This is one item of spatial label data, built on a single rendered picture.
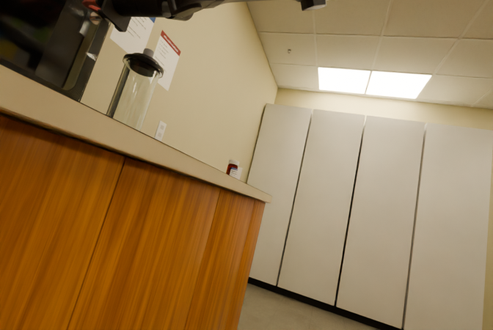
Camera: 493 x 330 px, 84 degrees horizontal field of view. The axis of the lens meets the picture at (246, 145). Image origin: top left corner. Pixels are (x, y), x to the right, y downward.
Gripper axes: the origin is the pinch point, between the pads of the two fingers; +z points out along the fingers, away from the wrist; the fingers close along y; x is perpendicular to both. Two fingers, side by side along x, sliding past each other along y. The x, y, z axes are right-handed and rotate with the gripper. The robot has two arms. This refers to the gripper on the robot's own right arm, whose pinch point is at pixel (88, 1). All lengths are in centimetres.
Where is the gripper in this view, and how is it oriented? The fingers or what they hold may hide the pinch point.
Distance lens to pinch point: 73.7
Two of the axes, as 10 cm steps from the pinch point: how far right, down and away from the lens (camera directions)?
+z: -9.3, -1.7, 3.1
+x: -2.7, -2.5, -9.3
